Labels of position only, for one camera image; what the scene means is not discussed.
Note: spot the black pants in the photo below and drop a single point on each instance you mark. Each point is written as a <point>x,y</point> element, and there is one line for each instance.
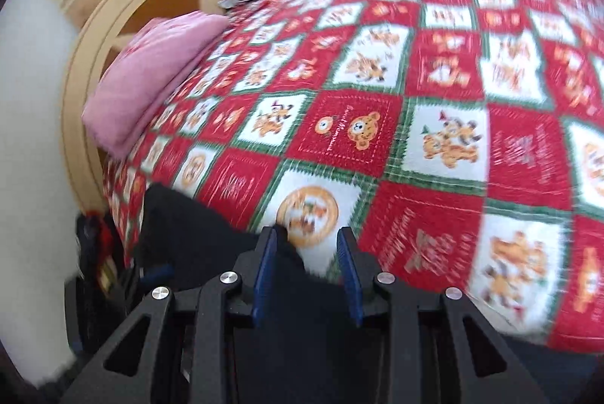
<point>198,220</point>

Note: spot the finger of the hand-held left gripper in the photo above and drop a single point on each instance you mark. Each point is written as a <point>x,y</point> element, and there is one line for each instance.
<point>158,274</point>

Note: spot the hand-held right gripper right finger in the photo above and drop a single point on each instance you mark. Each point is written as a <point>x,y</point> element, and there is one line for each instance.
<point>351,279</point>

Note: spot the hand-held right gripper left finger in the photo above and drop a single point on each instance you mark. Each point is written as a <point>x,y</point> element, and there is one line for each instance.
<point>264,276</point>

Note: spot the beige wooden headboard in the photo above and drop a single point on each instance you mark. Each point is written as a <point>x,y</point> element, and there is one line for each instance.
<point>78,78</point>

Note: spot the pink pillow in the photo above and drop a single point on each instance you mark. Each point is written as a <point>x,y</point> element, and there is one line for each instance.
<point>141,92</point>

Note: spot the red printed blanket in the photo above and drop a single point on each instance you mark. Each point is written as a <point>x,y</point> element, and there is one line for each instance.
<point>424,149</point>

